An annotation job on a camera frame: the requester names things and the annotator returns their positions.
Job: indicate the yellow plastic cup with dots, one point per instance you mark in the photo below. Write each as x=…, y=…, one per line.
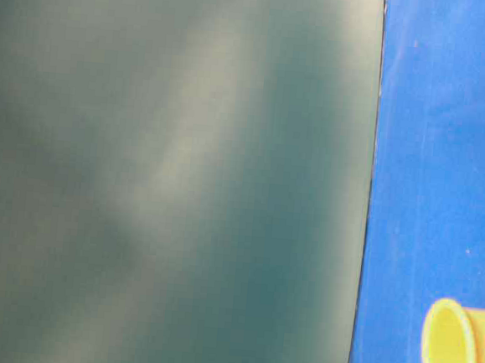
x=453, y=334

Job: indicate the blue mat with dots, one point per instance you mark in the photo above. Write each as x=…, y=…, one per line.
x=425, y=236

